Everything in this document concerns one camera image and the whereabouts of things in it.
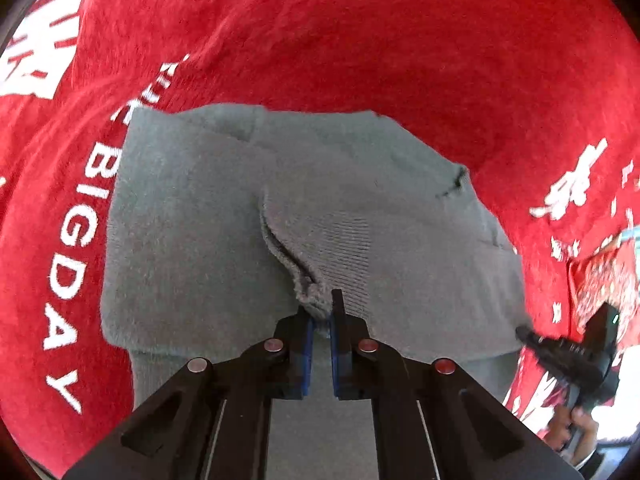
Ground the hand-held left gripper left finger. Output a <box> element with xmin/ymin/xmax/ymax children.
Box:
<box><xmin>62</xmin><ymin>305</ymin><xmax>316</xmax><ymax>480</ymax></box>

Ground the red patterned cloth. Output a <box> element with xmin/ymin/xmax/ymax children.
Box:
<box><xmin>567</xmin><ymin>232</ymin><xmax>640</xmax><ymax>348</ymax></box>

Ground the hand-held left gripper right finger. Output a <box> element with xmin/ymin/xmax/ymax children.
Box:
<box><xmin>329</xmin><ymin>288</ymin><xmax>584</xmax><ymax>480</ymax></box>

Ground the person's right hand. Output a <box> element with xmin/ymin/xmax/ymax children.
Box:
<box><xmin>547</xmin><ymin>404</ymin><xmax>601</xmax><ymax>467</ymax></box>

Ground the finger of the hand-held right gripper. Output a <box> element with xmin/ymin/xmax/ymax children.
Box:
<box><xmin>515</xmin><ymin>325</ymin><xmax>583</xmax><ymax>387</ymax></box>

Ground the red printed blanket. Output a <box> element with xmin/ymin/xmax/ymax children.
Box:
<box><xmin>0</xmin><ymin>0</ymin><xmax>640</xmax><ymax>480</ymax></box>

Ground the grey towel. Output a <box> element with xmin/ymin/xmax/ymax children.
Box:
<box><xmin>100</xmin><ymin>102</ymin><xmax>534</xmax><ymax>480</ymax></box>

